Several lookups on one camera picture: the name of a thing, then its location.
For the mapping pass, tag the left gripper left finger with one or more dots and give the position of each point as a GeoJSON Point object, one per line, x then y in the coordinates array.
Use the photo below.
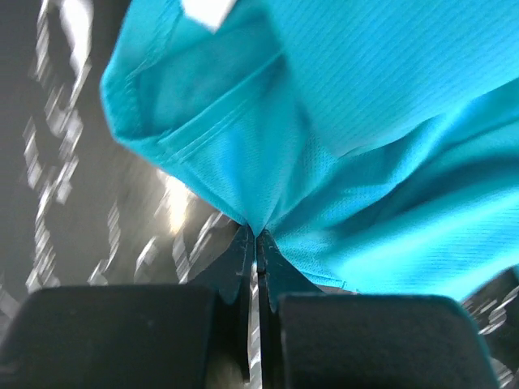
{"type": "Point", "coordinates": [192, 335]}

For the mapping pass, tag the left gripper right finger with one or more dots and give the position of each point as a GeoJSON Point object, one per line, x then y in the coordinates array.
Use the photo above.
{"type": "Point", "coordinates": [313, 339]}

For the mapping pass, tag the teal t shirt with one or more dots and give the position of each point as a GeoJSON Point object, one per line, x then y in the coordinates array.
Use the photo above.
{"type": "Point", "coordinates": [377, 141]}

